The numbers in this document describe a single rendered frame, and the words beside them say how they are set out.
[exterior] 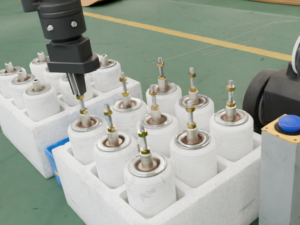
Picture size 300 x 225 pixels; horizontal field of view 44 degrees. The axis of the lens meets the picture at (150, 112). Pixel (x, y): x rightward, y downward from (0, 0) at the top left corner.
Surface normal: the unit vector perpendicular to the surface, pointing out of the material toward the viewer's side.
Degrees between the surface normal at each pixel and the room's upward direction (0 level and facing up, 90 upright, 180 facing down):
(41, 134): 90
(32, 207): 0
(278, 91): 46
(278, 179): 90
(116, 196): 0
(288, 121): 0
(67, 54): 90
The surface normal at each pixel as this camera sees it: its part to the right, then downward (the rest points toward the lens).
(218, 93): -0.11, -0.87
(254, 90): -0.63, -0.27
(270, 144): -0.78, 0.37
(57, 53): -0.36, 0.48
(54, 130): 0.62, 0.31
